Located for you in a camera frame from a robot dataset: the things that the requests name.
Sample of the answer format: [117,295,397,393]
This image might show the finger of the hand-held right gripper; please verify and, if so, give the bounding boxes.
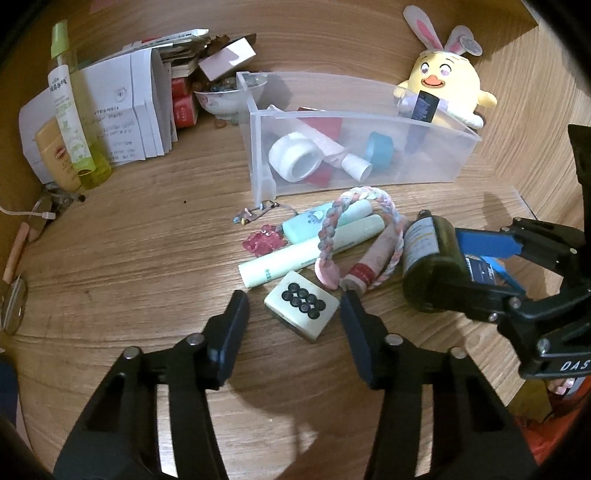
[455,217,585,287]
[436,261,527,326]

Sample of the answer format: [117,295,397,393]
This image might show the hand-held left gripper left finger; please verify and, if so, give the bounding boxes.
[53,290,251,480]

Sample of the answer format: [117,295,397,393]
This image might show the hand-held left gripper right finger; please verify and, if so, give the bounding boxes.
[339,291,539,480]

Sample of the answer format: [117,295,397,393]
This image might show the blue pen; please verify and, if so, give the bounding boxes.
[464,256,527,296]

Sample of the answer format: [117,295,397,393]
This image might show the dark green bottle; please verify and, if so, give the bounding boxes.
[402,210,467,312]

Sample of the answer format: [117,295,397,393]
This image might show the mahjong tile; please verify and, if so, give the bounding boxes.
[264,271,341,343]

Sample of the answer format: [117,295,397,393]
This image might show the dusty pink tube red label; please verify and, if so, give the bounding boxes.
[342,222,404,296]

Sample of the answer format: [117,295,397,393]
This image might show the pale green stick tube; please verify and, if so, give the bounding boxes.
[239,215,385,289]

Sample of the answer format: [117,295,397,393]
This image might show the clear plastic bin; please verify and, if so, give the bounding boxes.
[236,71,483,208]

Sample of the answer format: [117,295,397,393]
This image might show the pastel braided rope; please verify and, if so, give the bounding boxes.
[315,186,408,291]

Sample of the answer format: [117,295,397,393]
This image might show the teal tape roll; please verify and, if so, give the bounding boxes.
[365,131,394,168]

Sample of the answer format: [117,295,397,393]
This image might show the pink tube white cap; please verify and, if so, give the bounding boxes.
[295,117,372,183]

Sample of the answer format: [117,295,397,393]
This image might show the white tape roll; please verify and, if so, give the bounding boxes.
[269,133,321,182]

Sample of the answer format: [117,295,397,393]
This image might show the red paper packet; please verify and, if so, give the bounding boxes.
[298,107,345,188]

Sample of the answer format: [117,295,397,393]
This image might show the person's right hand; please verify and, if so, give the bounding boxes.
[549,376,581,396]

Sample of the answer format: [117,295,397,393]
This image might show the orange red cloth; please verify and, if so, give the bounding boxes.
[508,401,568,467]

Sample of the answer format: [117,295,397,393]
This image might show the light blue tube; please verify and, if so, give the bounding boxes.
[281,199,372,243]

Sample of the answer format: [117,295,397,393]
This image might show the yellow chick plush toy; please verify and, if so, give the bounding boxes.
[392,4,498,130]

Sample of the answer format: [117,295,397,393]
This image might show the yellow green spray bottle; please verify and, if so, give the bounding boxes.
[48,21,113,189]

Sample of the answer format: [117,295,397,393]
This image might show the eyeglasses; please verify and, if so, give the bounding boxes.
[0,191,86,335]

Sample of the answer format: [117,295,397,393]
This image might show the ceramic bowl with beads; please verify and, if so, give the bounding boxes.
[193,76,269,120]

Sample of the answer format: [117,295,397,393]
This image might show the folded white paper sheets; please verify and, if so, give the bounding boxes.
[18,48,178,183]

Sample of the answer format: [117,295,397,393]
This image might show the orange sunscreen bottle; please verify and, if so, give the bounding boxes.
[34,117,81,192]

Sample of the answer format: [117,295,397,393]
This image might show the white tube green leaf print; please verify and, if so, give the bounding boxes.
[47,65,95,171]

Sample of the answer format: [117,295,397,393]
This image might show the small white box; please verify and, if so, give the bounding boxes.
[198,38,257,81]

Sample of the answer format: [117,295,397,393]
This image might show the dark brown object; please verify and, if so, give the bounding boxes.
[203,32,257,51]

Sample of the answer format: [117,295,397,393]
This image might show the stack of booklets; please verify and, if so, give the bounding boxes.
[122,28,218,77]

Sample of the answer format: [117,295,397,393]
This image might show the pink charm key ring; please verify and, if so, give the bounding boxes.
[233,199,298,257]

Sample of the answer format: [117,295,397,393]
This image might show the white cable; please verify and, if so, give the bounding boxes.
[0,208,57,221]

